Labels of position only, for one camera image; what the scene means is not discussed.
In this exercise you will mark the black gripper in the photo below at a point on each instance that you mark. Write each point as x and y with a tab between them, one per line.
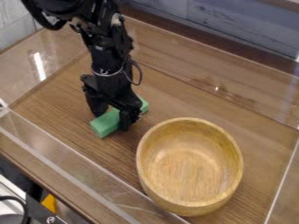
111	90

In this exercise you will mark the green rectangular block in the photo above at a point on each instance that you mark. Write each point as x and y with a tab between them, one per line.
106	124

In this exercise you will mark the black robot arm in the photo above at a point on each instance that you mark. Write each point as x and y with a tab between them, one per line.
98	21

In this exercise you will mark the brown wooden bowl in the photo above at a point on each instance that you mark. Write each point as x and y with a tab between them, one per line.
190	166

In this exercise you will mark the clear acrylic tray walls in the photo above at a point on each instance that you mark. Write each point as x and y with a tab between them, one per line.
248	95

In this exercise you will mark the black device yellow sticker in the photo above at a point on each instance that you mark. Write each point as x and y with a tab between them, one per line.
50	211

